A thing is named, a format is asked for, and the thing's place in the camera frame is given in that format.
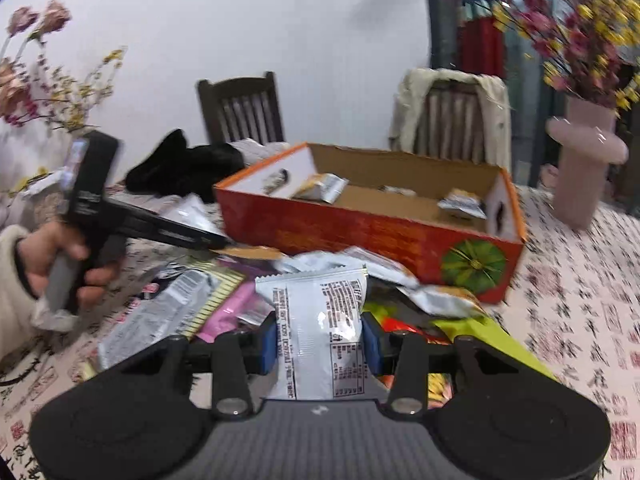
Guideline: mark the dark framed glass door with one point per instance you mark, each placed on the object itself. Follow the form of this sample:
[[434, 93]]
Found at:
[[442, 35]]

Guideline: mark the red hanging clothes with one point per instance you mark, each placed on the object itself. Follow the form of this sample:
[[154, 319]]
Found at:
[[480, 47]]

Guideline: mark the dried flower bouquet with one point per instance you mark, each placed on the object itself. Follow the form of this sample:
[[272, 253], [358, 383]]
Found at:
[[25, 85]]

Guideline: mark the pink and yellow flower bouquet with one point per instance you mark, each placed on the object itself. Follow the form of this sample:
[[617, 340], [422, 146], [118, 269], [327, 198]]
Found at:
[[565, 35]]

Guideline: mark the chair with beige jacket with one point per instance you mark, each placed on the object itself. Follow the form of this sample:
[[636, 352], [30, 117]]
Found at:
[[407, 110]]

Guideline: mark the orange cardboard box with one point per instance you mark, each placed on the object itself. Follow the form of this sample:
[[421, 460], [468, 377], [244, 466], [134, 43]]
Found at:
[[350, 230]]

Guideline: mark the black cloth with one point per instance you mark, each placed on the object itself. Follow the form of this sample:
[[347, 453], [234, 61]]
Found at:
[[185, 165]]

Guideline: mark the white printed snack packet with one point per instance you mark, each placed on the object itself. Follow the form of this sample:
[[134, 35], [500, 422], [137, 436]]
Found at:
[[315, 330]]

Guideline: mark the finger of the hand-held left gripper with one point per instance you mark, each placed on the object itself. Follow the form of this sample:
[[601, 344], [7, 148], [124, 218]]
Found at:
[[185, 235]]

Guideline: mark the white orange snack packet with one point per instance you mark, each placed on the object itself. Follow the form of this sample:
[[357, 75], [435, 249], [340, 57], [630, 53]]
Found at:
[[397, 190], [320, 187], [462, 205]]

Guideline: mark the pink vase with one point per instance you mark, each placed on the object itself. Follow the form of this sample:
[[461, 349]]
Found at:
[[585, 175]]

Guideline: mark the dark wooden chair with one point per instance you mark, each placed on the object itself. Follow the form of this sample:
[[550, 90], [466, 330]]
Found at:
[[245, 105], [450, 120]]

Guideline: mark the pile of mixed snack packets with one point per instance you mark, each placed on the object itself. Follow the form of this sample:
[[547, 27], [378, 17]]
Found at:
[[165, 300]]

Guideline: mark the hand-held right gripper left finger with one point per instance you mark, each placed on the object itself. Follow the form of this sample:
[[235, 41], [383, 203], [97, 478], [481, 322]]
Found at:
[[267, 345]]

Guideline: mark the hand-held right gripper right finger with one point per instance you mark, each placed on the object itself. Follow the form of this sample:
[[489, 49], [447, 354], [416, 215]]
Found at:
[[372, 345]]

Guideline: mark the floral patterned cushion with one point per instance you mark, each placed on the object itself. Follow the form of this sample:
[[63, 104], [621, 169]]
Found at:
[[260, 150]]

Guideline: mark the person's left hand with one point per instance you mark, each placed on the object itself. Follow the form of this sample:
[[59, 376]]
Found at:
[[47, 242]]

